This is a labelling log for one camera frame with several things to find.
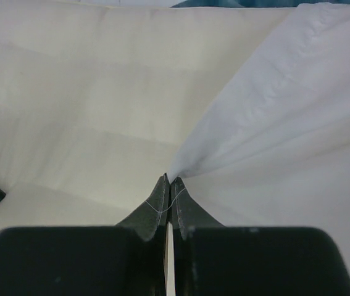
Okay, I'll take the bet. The blue frilled white pillowcase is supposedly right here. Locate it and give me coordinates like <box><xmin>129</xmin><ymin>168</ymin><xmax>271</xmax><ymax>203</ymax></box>
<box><xmin>168</xmin><ymin>2</ymin><xmax>350</xmax><ymax>271</ymax></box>

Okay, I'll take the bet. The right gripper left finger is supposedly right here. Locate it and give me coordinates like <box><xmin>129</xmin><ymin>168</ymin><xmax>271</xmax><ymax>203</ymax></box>
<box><xmin>0</xmin><ymin>175</ymin><xmax>170</xmax><ymax>295</ymax></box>

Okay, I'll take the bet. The cream white pillow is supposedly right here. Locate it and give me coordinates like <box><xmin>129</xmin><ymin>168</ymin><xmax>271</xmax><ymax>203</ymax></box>
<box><xmin>0</xmin><ymin>1</ymin><xmax>290</xmax><ymax>230</ymax></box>

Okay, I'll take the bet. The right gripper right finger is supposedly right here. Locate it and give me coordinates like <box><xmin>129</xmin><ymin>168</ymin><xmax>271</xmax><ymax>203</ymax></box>
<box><xmin>170</xmin><ymin>178</ymin><xmax>349</xmax><ymax>295</ymax></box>

